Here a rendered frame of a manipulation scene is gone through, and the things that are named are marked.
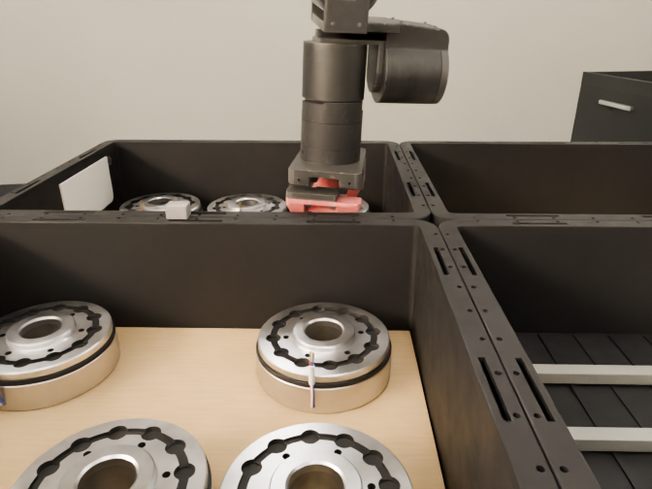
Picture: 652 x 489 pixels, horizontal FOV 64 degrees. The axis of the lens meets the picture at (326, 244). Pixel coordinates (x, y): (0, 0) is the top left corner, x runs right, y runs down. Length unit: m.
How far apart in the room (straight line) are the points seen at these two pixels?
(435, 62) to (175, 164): 0.40
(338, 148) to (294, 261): 0.11
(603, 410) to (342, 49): 0.34
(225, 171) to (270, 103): 2.81
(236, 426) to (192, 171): 0.45
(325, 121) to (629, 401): 0.32
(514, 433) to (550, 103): 3.95
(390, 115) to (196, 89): 1.28
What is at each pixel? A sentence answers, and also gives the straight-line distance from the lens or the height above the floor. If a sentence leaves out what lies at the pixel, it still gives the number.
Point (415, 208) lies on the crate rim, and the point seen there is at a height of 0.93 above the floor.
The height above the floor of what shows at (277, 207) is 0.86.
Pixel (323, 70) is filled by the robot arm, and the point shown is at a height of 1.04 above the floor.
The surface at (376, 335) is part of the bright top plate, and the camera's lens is 0.42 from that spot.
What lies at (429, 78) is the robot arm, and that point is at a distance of 0.49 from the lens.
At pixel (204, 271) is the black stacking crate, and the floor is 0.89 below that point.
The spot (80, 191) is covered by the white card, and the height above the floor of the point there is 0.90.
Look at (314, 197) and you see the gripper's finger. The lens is 0.47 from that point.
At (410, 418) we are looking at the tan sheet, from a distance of 0.39.
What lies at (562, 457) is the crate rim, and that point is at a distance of 0.24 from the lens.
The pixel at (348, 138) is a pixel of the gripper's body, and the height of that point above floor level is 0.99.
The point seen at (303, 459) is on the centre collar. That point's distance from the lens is 0.31.
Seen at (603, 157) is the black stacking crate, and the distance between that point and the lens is 0.81.
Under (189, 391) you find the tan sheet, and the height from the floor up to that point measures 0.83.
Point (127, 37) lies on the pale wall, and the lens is 3.56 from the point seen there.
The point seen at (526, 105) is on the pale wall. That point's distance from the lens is 4.06.
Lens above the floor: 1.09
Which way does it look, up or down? 24 degrees down
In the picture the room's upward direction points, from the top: straight up
